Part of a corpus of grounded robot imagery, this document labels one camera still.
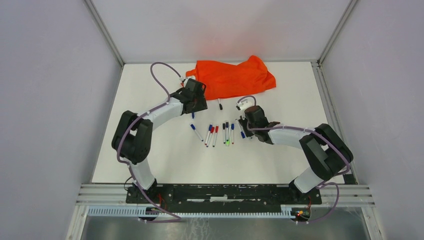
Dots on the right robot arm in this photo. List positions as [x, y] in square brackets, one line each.
[326, 153]

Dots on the orange cloth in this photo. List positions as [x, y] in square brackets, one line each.
[224, 80]

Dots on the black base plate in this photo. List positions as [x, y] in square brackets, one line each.
[222, 198]

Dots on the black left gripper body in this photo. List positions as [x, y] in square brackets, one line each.
[200, 104]

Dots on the aluminium frame rail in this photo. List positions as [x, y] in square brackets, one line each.
[342, 195]

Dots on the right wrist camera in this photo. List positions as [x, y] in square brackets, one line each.
[243, 105]

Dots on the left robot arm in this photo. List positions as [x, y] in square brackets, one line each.
[132, 139]

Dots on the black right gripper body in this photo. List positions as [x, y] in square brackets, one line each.
[248, 132]

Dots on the black capped white pen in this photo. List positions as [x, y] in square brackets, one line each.
[224, 135]

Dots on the black pen near cloth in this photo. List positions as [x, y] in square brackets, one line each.
[220, 104]

